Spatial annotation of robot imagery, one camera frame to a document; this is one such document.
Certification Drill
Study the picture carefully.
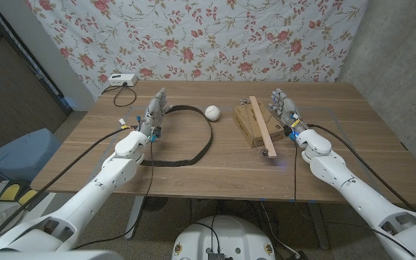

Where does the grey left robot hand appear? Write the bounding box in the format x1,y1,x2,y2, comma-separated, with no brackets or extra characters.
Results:
136,87,173,142

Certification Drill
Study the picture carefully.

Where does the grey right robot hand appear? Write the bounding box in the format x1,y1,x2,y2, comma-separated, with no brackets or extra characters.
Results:
268,89,308,141

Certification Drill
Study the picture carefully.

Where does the wooden bar with metal clips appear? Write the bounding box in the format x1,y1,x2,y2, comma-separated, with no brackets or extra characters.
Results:
239,95,278,159

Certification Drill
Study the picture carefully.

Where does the dark leather belt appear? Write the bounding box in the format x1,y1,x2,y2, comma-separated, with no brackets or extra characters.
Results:
139,105,215,168

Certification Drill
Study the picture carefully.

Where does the white robot shoulder housing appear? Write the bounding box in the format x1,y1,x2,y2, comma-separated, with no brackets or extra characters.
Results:
0,250,124,260

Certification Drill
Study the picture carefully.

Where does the brown cardboard box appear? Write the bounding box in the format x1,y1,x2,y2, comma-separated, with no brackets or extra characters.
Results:
233,100,285,148

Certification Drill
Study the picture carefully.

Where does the white baseball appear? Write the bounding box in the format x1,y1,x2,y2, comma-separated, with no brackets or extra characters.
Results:
204,105,221,122

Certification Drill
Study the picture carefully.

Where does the black round object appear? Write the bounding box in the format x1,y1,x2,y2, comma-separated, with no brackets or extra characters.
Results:
142,196,169,212

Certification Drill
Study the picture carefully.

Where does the floral backdrop cloth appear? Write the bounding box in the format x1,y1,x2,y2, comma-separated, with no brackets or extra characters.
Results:
25,0,370,100

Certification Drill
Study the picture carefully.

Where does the grey table leg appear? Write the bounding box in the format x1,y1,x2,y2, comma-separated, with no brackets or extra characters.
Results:
124,196,147,240
307,201,330,251

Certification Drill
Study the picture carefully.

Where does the blue stool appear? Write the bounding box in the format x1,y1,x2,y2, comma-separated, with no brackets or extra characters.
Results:
0,128,61,183

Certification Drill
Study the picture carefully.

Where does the white robot torso dome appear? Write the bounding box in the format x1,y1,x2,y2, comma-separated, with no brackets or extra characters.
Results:
171,214,277,260

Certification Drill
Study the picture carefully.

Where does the yellow black foot pedal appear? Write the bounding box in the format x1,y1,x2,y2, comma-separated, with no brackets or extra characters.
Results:
0,183,22,202
17,189,38,206

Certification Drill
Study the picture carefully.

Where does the black power strip cable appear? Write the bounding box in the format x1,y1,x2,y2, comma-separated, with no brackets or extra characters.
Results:
101,83,138,108

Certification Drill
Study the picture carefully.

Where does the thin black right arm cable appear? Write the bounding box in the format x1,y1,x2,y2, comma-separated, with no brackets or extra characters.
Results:
292,142,416,257

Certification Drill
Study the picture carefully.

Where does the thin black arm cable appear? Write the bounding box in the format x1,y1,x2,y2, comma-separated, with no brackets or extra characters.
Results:
71,140,155,251
292,142,416,257

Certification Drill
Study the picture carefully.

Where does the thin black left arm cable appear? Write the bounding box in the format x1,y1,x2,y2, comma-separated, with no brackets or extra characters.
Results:
71,140,155,251

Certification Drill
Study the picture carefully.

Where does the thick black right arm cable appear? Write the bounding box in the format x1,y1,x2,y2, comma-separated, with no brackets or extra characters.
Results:
306,123,415,211

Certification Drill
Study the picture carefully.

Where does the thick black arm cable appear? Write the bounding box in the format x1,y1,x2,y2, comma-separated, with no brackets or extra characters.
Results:
0,126,137,246
306,123,415,211

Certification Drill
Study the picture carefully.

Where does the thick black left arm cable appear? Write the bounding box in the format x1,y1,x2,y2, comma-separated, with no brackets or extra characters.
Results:
0,126,137,246

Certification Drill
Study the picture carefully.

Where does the white floor cable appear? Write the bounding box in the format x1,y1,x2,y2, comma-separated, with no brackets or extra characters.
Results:
259,201,301,258

